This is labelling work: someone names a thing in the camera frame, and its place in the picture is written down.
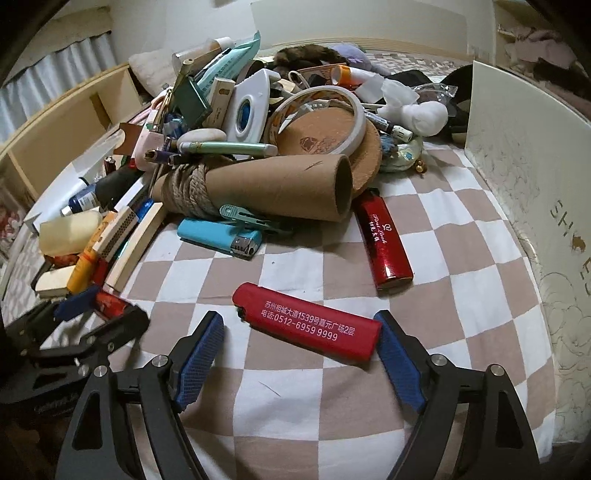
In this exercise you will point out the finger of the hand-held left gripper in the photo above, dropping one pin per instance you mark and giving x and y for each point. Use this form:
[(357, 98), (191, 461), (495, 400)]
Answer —
[(76, 302), (111, 330)]

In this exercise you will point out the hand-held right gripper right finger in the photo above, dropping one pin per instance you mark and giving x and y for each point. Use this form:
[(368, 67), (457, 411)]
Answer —
[(399, 364)]

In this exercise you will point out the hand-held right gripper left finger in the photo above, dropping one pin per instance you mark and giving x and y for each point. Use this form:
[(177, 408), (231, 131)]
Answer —
[(201, 362)]

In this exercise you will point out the red lighter with white print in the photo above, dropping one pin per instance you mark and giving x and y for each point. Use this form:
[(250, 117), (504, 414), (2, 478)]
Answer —
[(307, 325)]

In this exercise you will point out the white cardboard container box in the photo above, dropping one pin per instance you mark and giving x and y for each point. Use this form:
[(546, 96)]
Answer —
[(531, 184)]

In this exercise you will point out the white eraser block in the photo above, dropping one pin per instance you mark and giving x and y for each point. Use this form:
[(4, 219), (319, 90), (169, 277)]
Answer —
[(53, 281)]

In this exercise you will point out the orange yellow tube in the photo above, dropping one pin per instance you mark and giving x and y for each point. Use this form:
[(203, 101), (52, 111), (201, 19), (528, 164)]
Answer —
[(85, 270)]

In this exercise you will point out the light wooden block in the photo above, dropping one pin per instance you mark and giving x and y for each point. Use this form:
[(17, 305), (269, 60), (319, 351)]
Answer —
[(136, 251)]

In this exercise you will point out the dark blue bottle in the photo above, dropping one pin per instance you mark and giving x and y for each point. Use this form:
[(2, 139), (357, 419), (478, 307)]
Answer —
[(85, 199)]

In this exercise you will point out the white box lid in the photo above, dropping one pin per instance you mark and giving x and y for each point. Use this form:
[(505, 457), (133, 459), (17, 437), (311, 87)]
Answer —
[(60, 184)]

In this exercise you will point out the black pouch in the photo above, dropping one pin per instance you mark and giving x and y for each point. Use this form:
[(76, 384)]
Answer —
[(115, 184)]

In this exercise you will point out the dark red glossy lighter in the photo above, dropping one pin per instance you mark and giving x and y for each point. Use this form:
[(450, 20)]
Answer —
[(383, 240)]

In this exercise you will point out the light blue lighter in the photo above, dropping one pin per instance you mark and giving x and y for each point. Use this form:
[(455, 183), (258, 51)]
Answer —
[(217, 235)]

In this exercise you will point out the teal clothespin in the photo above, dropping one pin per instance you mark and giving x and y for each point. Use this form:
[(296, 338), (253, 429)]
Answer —
[(251, 220)]

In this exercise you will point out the pink case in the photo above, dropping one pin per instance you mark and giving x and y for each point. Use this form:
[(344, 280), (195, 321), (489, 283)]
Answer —
[(147, 148)]

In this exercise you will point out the wooden shelf unit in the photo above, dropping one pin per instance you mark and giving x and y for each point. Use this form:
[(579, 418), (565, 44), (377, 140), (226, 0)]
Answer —
[(55, 134)]

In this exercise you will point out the white oval pebble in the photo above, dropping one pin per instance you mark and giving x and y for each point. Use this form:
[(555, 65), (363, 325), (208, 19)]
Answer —
[(201, 136)]

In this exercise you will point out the glass trinket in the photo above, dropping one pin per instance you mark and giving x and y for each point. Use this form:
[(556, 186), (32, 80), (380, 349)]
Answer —
[(404, 155)]

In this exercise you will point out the round cork coaster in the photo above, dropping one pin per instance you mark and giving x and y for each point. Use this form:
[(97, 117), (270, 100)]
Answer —
[(367, 157)]

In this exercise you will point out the pale green pen tube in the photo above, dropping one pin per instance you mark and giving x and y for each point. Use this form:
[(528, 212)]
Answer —
[(226, 148)]

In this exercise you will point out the white curtain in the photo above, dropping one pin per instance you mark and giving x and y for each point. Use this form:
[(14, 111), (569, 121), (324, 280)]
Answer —
[(51, 78)]

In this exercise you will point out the dark green box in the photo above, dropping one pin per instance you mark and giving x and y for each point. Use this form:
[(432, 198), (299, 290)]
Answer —
[(191, 99)]

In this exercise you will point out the white marker pen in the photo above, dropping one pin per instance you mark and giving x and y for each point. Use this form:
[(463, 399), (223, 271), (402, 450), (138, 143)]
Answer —
[(392, 127)]

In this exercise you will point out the pale pillow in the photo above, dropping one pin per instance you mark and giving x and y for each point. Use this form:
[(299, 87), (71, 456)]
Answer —
[(150, 64)]

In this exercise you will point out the cream small box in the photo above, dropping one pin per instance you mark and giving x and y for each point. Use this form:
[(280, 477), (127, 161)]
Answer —
[(221, 99)]

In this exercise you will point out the white cotton ball bundle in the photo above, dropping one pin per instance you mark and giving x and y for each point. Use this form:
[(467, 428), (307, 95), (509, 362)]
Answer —
[(420, 114)]

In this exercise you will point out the white plastic case with hole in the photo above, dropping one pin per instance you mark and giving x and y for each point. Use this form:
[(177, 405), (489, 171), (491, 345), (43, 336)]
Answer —
[(251, 106)]

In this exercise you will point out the beige curtain pelmet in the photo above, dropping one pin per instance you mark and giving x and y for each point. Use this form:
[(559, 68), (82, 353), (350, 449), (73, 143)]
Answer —
[(60, 41)]

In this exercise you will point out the teal cosmetic tube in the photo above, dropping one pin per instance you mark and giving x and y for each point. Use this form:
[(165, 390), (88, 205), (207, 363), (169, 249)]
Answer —
[(226, 64)]

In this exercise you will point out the orange cap bottle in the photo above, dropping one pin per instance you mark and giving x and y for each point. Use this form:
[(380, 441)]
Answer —
[(345, 74)]

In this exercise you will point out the purple plush toy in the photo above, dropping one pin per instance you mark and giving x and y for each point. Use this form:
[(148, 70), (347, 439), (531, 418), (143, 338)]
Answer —
[(353, 51)]

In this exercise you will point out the brown fur item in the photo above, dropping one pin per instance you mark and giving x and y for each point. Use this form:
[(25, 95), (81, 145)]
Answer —
[(300, 54)]

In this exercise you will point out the wooden clothes shelf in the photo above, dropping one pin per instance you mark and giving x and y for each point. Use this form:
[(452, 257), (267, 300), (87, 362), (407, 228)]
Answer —
[(503, 32)]

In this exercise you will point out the pile of pink clothes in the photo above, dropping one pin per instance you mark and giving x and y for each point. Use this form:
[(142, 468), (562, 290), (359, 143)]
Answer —
[(540, 46)]

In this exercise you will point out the white wall panel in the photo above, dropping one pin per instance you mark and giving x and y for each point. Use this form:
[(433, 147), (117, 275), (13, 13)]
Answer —
[(369, 23)]

